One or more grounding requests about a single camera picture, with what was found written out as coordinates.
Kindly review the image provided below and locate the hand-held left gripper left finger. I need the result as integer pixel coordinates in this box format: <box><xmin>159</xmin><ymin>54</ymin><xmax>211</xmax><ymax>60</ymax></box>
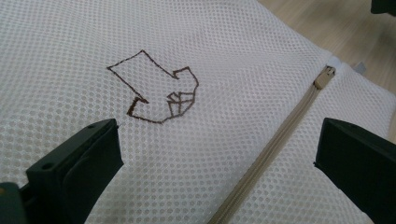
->
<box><xmin>26</xmin><ymin>118</ymin><xmax>125</xmax><ymax>224</ymax></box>

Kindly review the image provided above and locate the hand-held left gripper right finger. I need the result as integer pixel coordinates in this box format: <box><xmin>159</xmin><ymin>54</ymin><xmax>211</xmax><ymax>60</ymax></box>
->
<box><xmin>313</xmin><ymin>117</ymin><xmax>396</xmax><ymax>224</ymax></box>

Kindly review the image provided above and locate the white mesh laundry bag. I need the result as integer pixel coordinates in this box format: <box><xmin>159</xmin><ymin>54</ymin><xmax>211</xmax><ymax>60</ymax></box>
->
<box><xmin>0</xmin><ymin>0</ymin><xmax>396</xmax><ymax>224</ymax></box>

